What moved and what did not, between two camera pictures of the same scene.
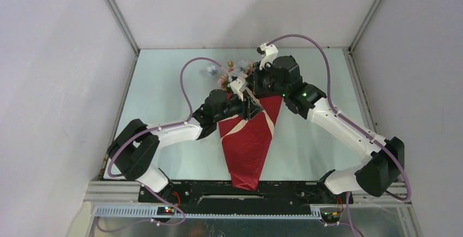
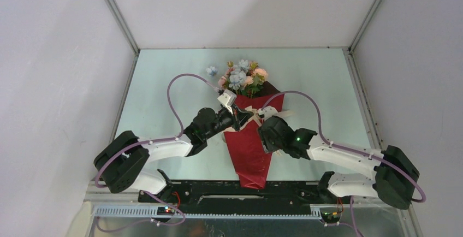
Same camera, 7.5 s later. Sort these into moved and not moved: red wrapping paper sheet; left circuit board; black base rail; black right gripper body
Moved: black right gripper body; red wrapping paper sheet
Not moved: left circuit board; black base rail
